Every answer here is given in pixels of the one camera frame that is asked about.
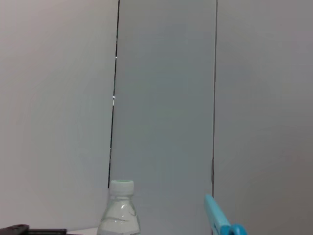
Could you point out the blue scissors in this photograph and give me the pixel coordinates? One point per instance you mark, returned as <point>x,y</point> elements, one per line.
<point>217,215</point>

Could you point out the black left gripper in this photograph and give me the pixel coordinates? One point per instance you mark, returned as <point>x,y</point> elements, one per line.
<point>14,230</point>

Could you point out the clear bottle green label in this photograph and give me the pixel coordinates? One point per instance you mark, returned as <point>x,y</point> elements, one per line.
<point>119,215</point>

